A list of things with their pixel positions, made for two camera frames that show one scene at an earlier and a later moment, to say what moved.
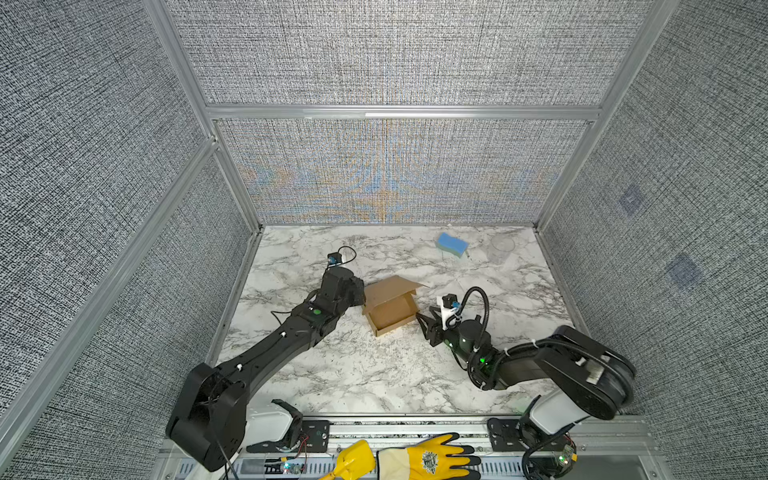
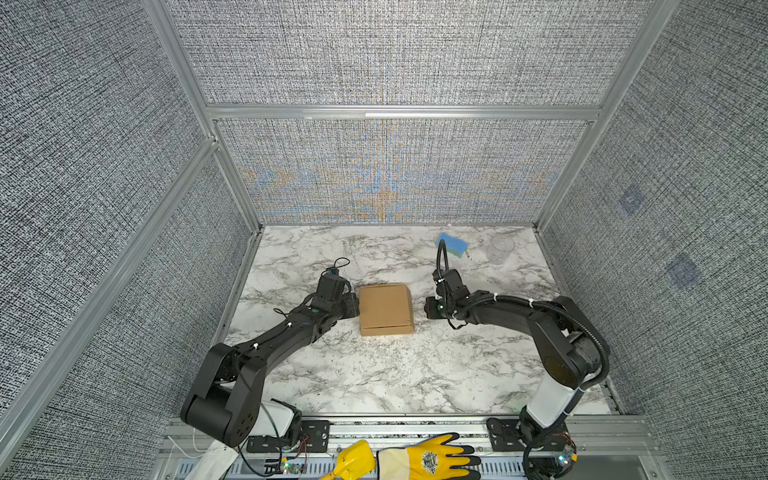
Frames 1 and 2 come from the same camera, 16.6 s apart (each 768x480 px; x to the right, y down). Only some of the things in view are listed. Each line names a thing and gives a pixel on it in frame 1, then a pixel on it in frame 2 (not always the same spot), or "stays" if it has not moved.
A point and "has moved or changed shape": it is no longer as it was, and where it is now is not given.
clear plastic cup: x=502 y=243 stays
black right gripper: x=434 y=328 to x=429 y=308
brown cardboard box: x=390 y=303 has moved or changed shape
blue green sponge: x=454 y=245 stays
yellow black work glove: x=434 y=458 stays
